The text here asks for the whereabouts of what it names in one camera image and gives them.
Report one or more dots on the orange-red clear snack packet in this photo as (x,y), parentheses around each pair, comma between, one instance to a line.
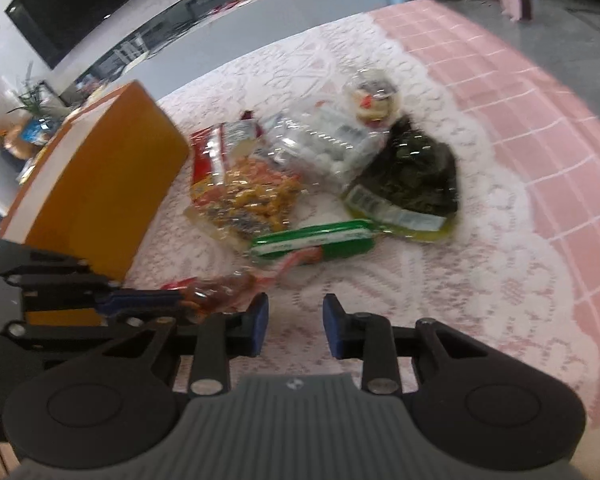
(215,292)

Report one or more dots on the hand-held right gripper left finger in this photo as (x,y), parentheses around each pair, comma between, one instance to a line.
(261,325)

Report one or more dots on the yellow snack packet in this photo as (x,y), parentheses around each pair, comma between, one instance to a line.
(250,195)

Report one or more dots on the clear packet of white balls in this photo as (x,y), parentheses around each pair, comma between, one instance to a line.
(320,150)

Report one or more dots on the small burger candy packet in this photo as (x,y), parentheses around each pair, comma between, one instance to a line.
(375,102)

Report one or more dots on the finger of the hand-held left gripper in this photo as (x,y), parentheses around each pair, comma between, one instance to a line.
(70,335)
(140,300)

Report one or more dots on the pink checked tablecloth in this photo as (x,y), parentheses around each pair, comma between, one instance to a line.
(530,110)

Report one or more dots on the aloe plant in pot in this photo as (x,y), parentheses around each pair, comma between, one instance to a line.
(32,92)

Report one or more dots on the black wall television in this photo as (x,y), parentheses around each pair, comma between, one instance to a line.
(80,0)

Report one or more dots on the green sausage packet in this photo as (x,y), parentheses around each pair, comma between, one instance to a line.
(315,240)

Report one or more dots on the dark green seaweed packet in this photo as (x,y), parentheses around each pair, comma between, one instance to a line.
(415,175)

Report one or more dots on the orange storage box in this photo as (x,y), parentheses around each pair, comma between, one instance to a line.
(95,185)

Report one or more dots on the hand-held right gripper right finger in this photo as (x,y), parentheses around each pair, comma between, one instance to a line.
(331,330)

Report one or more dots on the copper vase with dried flowers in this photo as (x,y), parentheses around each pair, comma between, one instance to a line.
(17,142)

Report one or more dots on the white lace tablecloth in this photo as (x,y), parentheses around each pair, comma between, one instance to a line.
(430,285)

